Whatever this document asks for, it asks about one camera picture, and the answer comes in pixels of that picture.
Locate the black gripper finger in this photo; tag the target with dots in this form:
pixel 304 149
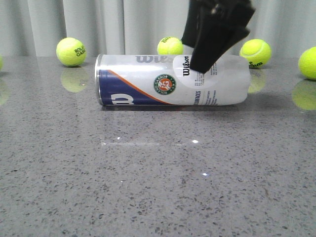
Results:
pixel 220 24
pixel 190 34

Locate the clear plastic tennis ball can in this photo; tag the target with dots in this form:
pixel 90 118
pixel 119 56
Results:
pixel 132 80

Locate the yellow tennis ball centre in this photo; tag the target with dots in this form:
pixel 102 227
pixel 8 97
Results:
pixel 170 45

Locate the yellow tennis ball number five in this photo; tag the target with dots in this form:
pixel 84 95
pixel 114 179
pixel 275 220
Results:
pixel 257 52

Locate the yellow tennis ball far right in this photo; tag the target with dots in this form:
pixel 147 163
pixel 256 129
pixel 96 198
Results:
pixel 307 63

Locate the yellow tennis ball Roland Garros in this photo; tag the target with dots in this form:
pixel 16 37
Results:
pixel 71 52

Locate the white pleated curtain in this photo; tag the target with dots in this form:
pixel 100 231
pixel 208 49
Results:
pixel 34 27

